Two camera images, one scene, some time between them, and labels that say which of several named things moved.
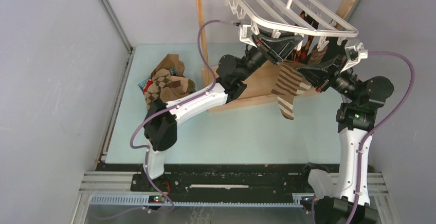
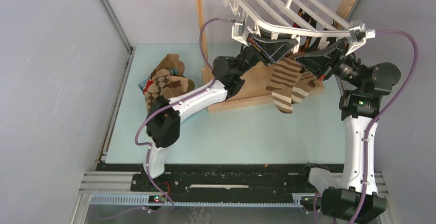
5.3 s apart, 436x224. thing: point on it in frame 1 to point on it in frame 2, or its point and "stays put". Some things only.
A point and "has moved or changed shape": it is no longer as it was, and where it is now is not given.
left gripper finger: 281,49 stays put
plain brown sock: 169,61 stays put
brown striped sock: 317,56 has moved or changed shape
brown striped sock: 290,83 has moved or changed shape
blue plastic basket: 173,72 stays put
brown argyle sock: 166,87 stays put
